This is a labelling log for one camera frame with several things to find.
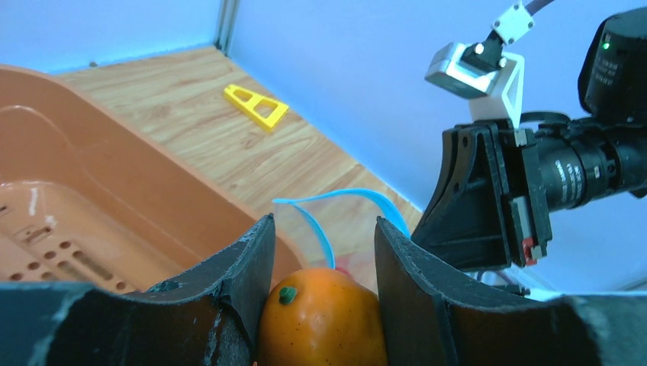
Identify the clear zip top bag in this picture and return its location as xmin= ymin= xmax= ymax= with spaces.
xmin=272 ymin=188 xmax=410 ymax=294

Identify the right aluminium frame post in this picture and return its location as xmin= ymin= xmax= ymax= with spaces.
xmin=214 ymin=0 xmax=240 ymax=56

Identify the orange green toy mango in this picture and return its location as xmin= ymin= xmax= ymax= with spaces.
xmin=256 ymin=268 xmax=388 ymax=365

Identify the orange plastic basket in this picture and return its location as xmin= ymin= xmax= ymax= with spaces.
xmin=0 ymin=64 xmax=304 ymax=295

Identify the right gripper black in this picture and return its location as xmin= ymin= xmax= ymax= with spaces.
xmin=411 ymin=120 xmax=552 ymax=271

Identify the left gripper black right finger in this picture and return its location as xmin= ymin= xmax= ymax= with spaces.
xmin=375 ymin=218 xmax=646 ymax=365

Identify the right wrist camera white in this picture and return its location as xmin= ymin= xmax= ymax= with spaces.
xmin=424 ymin=1 xmax=542 ymax=128

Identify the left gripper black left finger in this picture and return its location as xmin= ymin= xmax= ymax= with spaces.
xmin=1 ymin=214 xmax=276 ymax=365

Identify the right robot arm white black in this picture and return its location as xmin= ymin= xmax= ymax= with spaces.
xmin=411 ymin=1 xmax=646 ymax=271

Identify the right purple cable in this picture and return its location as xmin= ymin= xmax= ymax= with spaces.
xmin=524 ymin=0 xmax=555 ymax=16

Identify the yellow triangular plastic stand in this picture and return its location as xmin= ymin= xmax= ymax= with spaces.
xmin=223 ymin=84 xmax=289 ymax=133

